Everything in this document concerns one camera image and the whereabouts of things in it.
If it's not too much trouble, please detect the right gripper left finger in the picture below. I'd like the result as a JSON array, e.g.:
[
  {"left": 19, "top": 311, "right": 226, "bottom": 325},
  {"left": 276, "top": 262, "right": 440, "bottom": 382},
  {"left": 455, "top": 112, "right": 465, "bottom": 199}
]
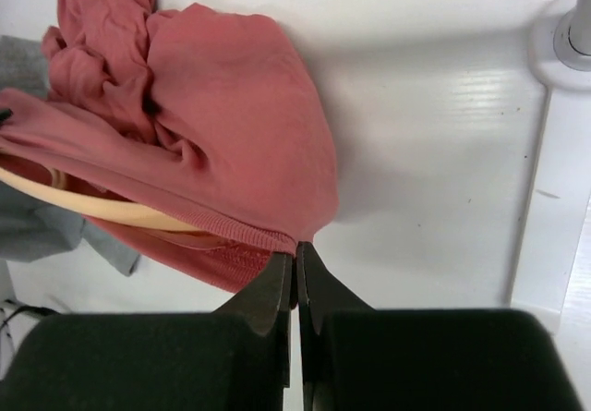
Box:
[{"left": 8, "top": 253, "right": 293, "bottom": 410}]

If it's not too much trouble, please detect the white clothes rack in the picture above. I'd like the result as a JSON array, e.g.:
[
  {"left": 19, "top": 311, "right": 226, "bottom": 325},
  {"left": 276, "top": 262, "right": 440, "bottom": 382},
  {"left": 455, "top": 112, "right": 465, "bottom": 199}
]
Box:
[{"left": 528, "top": 0, "right": 590, "bottom": 92}]

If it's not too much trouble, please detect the beige plastic hanger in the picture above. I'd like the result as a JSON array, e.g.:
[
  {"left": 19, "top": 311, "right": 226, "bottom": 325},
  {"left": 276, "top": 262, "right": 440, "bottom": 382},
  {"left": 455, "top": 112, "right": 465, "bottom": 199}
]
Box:
[{"left": 1, "top": 167, "right": 211, "bottom": 236}]

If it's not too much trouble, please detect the grey t shirt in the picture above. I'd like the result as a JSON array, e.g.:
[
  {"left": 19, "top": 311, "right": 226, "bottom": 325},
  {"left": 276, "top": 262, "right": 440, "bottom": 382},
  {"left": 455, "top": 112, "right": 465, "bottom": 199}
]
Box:
[{"left": 1, "top": 35, "right": 139, "bottom": 276}]

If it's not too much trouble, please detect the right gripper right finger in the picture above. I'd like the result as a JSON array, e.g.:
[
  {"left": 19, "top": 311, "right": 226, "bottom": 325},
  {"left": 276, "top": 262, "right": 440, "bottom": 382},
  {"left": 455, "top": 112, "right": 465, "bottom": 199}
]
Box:
[{"left": 295, "top": 243, "right": 582, "bottom": 410}]

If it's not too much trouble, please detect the red t shirt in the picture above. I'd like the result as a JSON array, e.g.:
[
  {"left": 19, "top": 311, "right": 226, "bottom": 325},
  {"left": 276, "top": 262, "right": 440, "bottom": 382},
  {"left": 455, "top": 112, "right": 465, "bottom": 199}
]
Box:
[{"left": 1, "top": 0, "right": 338, "bottom": 292}]

